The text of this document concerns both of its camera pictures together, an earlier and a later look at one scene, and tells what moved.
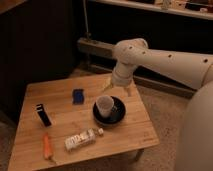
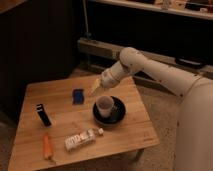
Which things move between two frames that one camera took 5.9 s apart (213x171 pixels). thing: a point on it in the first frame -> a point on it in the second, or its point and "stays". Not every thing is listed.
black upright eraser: x=44 y=115 stays
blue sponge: x=78 y=96 stays
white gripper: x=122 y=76 -> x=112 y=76
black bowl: x=117 y=112 stays
